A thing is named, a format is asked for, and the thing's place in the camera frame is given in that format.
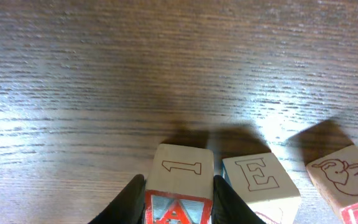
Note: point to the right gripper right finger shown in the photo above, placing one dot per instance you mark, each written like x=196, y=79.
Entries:
x=228, y=207

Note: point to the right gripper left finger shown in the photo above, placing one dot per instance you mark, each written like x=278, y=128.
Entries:
x=127, y=207

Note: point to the wooden block blue edge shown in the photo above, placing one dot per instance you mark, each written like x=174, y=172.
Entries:
x=264, y=185

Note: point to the red A letter block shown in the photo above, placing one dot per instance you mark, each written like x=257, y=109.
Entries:
x=179, y=188

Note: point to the red E letter block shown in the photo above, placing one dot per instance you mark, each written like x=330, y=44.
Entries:
x=336, y=178

